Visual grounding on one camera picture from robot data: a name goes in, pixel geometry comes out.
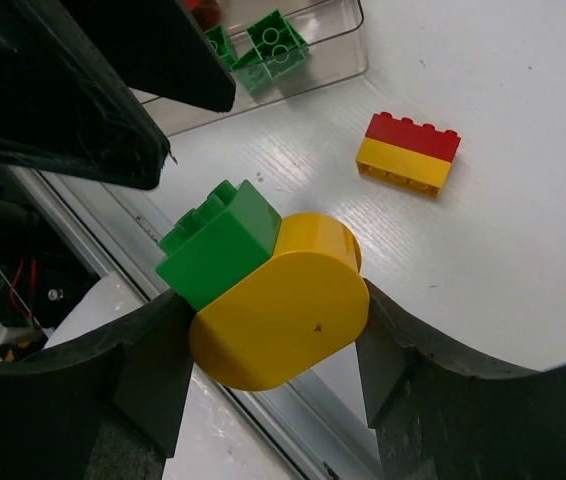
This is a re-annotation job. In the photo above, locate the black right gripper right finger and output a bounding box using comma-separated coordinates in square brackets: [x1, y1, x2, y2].
[356, 287, 566, 479]

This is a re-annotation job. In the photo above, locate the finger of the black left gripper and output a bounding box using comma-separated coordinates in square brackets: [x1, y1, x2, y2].
[62, 0, 236, 112]
[0, 1, 170, 190]

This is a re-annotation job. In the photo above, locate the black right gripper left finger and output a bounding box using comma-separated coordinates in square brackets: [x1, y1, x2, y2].
[0, 291, 194, 479]

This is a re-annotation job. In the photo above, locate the green sloped lego brick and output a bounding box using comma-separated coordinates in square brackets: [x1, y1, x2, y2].
[202, 24, 269, 96]

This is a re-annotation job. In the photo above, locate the green curved lego brick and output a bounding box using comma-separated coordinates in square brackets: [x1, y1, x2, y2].
[246, 9, 308, 80]

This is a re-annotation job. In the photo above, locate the yellow oval lego brick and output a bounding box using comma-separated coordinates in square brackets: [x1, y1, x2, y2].
[189, 213, 370, 391]

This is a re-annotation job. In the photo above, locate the green square lego brick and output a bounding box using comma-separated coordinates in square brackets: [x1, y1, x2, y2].
[155, 180, 281, 311]

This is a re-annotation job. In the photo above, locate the red curved lego brick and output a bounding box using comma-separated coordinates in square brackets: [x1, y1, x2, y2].
[183, 0, 221, 31]

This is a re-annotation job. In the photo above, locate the clear bin near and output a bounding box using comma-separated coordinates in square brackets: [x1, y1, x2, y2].
[133, 1, 368, 136]

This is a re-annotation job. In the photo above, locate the yellow rectangular lego brick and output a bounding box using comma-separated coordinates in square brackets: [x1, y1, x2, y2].
[355, 138, 452, 198]

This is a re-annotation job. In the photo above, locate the red rectangular lego brick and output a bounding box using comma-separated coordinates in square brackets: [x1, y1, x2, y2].
[365, 112, 461, 163]

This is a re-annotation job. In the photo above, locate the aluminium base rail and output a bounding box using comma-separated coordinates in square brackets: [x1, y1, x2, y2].
[13, 168, 382, 479]

